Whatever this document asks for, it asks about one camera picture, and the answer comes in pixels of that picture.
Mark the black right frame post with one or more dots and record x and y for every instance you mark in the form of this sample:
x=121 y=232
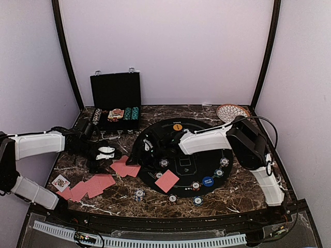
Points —
x=267 y=53

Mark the red cards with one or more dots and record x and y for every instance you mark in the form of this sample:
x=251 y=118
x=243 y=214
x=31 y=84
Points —
x=167 y=181
x=93 y=187
x=124 y=170

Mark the red dice row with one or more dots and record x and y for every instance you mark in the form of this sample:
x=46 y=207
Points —
x=113 y=120

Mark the teal and blue chip row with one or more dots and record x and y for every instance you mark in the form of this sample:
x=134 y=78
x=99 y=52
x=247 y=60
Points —
x=135 y=113

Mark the blue tan chip stack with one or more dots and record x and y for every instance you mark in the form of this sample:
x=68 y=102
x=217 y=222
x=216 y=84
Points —
x=224 y=162
x=164 y=163

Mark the clear round dealer button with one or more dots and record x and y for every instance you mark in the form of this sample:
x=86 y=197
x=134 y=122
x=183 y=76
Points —
x=117 y=111

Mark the orange round blind button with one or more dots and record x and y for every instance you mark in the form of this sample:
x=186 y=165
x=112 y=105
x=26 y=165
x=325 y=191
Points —
x=177 y=127

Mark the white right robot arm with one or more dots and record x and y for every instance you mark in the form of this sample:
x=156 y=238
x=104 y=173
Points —
x=249 y=148

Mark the red cards beside mat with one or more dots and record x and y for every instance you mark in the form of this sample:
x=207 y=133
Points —
x=124 y=170

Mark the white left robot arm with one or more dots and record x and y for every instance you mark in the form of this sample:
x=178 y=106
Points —
x=21 y=153

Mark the spilled red cards on table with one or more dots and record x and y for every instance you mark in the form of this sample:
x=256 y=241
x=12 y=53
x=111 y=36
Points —
x=93 y=187

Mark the blue round blind button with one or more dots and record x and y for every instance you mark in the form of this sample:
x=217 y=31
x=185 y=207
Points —
x=208 y=181

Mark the brown poker chip stack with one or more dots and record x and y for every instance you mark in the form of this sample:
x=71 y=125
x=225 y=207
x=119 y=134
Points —
x=172 y=199

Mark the round black poker mat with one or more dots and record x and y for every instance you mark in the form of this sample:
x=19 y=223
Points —
x=188 y=168

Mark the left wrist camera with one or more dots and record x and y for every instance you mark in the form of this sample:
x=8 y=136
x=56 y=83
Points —
x=85 y=130

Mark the white slotted cable duct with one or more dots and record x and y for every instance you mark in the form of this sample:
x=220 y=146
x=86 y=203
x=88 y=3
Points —
x=137 y=239

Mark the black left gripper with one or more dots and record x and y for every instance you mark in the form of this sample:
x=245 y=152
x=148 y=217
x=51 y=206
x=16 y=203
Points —
x=91 y=165

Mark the face-up queen card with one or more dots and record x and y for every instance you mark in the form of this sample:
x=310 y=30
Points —
x=61 y=183

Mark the red card deck in case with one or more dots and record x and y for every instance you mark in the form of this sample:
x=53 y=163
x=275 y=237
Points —
x=110 y=116

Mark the green and blue chip row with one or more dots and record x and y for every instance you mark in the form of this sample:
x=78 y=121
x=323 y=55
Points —
x=127 y=113

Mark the black poker chip case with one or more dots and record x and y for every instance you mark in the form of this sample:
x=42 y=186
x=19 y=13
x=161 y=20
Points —
x=116 y=91

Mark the blue chip stack on table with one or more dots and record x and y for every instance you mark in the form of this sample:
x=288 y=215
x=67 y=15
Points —
x=139 y=195

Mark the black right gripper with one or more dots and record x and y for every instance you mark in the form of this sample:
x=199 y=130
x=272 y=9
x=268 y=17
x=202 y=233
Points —
x=135 y=155

